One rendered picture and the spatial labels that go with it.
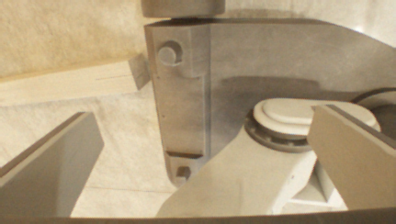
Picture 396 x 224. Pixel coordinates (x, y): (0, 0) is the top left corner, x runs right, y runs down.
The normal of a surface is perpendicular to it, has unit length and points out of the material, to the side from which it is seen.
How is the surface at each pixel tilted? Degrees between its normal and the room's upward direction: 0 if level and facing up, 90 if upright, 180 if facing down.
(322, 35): 0
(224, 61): 0
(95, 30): 0
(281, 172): 90
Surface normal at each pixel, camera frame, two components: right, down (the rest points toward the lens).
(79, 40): -0.19, 0.50
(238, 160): -0.04, -0.87
